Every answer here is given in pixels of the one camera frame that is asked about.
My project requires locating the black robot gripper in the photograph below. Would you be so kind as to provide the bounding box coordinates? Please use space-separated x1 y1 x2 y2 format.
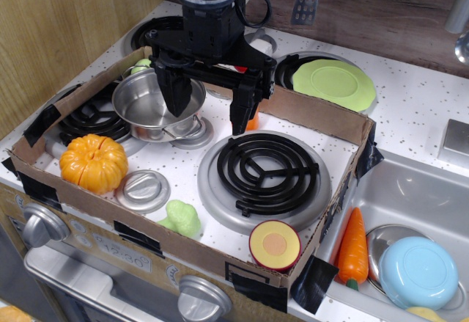
148 0 276 135

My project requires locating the green toy broccoli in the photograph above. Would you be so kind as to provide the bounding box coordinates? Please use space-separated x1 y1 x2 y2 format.
158 200 202 238

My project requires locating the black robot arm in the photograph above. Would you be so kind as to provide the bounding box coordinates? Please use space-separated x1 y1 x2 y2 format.
147 0 276 136

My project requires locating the silver metal pot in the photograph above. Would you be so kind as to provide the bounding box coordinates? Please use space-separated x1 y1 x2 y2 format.
111 69 206 143

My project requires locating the small orange toy carrot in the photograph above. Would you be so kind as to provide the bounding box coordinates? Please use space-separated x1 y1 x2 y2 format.
246 111 259 131

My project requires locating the white red toy box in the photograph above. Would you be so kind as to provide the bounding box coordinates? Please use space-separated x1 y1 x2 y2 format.
221 38 274 73

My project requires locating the rear right black burner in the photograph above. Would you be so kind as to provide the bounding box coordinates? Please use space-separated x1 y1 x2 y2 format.
274 52 339 90

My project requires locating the front right black burner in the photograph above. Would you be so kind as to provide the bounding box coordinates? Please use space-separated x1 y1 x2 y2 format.
216 133 320 217

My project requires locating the front left black burner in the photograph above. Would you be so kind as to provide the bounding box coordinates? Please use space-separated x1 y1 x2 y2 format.
59 89 130 146

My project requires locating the silver stove top knob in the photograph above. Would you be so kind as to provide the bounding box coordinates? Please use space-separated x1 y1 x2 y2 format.
114 169 171 214

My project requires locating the green plastic plate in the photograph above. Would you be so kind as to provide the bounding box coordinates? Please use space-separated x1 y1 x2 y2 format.
292 59 377 112

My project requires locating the hanging metal spatula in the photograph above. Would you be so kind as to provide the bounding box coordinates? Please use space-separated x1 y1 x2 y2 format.
290 0 319 26

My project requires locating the orange toy pumpkin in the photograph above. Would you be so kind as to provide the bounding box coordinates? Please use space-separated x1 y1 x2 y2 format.
59 134 128 195

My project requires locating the halved toy peach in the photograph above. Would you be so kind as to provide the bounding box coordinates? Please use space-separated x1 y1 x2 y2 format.
249 220 301 272

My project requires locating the oven clock display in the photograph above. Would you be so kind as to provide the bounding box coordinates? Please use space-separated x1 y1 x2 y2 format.
92 233 152 273

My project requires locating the brown cardboard fence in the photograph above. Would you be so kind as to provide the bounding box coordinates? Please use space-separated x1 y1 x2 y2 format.
1 47 382 318

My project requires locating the silver sink basin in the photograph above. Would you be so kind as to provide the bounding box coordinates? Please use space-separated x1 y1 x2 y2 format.
317 151 468 321

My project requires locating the right silver oven knob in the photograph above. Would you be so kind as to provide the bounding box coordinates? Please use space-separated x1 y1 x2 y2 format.
177 275 232 322

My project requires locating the silver oven knob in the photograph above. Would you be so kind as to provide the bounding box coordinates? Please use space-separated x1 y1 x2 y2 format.
177 275 232 322
22 203 70 248

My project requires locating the left silver oven knob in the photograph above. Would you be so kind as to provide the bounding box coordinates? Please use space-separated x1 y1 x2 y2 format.
22 203 70 248

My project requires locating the silver metal lid in sink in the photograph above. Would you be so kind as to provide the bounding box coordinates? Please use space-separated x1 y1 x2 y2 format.
366 224 432 295

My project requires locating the orange toy carrot in sink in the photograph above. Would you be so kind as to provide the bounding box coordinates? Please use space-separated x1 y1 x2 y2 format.
337 208 369 291

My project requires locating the silver faucet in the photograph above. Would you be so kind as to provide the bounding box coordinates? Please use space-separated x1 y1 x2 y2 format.
445 0 468 65

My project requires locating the light blue plastic bowl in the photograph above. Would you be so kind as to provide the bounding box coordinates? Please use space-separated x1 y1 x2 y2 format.
378 236 459 310

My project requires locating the yellow toy in sink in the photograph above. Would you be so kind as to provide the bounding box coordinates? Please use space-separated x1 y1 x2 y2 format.
406 307 446 322

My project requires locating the silver oven door handle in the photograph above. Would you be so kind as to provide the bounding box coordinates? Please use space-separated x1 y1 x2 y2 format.
24 246 182 321

